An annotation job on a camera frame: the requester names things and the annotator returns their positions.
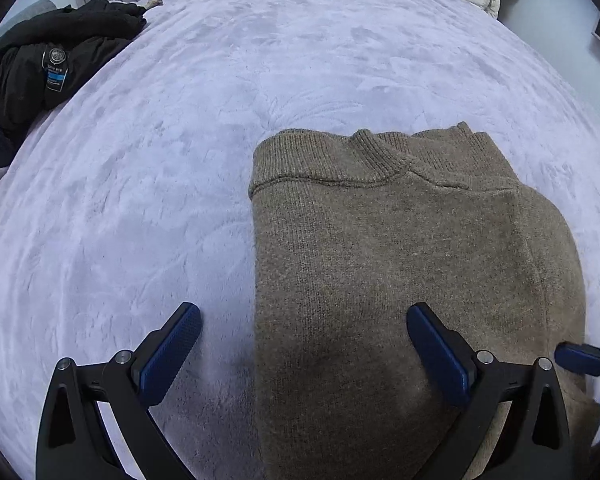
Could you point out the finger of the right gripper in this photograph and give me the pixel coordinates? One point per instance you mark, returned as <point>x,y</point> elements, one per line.
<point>582,359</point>

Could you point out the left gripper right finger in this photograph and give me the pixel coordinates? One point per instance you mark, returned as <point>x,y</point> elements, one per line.
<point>534,442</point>

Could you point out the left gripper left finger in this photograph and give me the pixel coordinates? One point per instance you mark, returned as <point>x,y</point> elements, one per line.
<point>73,442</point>

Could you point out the tan knit sweater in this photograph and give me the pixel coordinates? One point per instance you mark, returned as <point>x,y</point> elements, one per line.
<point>350,231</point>

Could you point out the lavender plush bed blanket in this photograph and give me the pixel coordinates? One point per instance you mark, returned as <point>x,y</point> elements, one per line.
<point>134,196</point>

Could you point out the black jacket on bed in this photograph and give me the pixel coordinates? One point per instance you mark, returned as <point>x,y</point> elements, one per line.
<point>44,61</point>

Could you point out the grey quilted headboard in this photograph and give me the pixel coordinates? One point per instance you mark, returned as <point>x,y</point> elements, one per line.
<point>35,9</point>

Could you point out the small beige cloth item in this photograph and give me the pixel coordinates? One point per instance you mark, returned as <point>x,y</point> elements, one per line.
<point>150,4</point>

